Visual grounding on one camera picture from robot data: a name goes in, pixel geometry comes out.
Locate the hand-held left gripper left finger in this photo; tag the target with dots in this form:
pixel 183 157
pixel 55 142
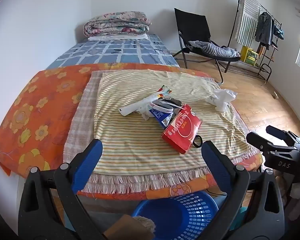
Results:
pixel 87 162

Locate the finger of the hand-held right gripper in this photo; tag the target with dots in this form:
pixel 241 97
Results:
pixel 277 132
pixel 255 140

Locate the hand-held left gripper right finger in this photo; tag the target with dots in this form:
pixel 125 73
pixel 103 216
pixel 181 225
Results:
pixel 215 165

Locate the red cardboard box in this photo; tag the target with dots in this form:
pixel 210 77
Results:
pixel 182 130

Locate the blue plastic basket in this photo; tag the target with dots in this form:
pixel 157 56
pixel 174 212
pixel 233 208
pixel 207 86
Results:
pixel 180 215

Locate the long white snack wrapper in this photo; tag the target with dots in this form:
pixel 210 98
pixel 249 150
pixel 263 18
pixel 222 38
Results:
pixel 135 107

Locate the checked fringed cloth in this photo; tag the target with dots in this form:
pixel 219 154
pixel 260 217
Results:
pixel 80 120

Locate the yellow striped cloth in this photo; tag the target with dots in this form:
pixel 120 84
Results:
pixel 130 140

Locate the black metal clothes rack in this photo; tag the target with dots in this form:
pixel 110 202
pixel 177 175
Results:
pixel 263 65

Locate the blue and white packet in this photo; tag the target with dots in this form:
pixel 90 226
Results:
pixel 162 118

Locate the orange floral blanket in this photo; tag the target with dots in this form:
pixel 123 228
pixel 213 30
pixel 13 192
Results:
pixel 40 105

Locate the white rimmed paper cup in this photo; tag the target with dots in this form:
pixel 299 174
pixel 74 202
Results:
pixel 165 108

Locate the yellow plastic crate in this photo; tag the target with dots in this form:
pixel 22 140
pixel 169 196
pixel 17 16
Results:
pixel 250 56

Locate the beige tassel brush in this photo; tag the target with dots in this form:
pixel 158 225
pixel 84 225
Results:
pixel 146 223

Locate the striped clothing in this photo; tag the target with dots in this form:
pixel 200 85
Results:
pixel 215 50

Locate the teal hanging garment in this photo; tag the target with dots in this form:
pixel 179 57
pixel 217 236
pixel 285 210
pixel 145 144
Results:
pixel 279 32

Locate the dark hanging jacket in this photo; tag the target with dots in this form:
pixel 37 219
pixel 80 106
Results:
pixel 263 30

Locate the blue checked bed sheet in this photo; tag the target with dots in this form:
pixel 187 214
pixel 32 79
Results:
pixel 110 52

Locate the striped hanging towel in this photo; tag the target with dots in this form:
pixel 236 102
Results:
pixel 247 20

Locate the black folding chair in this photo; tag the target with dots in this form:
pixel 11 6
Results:
pixel 192 25

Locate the folded floral quilt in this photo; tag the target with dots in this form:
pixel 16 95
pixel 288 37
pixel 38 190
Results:
pixel 117 25

